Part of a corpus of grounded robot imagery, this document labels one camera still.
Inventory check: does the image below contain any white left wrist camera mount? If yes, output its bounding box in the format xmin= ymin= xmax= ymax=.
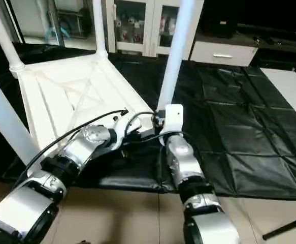
xmin=112 ymin=114 xmax=156 ymax=150

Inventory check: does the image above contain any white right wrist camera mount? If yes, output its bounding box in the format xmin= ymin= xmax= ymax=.
xmin=159 ymin=104 xmax=185 ymax=134

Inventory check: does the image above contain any white glass door cabinet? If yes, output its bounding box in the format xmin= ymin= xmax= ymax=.
xmin=105 ymin=0 xmax=205 ymax=59

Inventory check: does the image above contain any teal floor stand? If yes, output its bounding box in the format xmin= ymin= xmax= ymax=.
xmin=44 ymin=25 xmax=67 ymax=44

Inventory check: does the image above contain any white drawer unit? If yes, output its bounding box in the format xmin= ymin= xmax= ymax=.
xmin=189 ymin=40 xmax=258 ymax=68

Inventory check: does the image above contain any black box device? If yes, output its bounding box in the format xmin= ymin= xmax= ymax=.
xmin=201 ymin=3 xmax=237 ymax=37

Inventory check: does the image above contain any white plastic table top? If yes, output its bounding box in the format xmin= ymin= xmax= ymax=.
xmin=8 ymin=51 xmax=161 ymax=176

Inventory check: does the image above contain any black plastic mat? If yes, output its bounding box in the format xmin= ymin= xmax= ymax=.
xmin=0 ymin=42 xmax=296 ymax=200

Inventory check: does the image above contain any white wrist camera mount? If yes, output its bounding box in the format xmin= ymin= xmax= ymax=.
xmin=159 ymin=104 xmax=185 ymax=134
xmin=112 ymin=114 xmax=156 ymax=150

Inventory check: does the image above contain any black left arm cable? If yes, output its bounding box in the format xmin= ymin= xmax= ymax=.
xmin=13 ymin=109 xmax=129 ymax=194

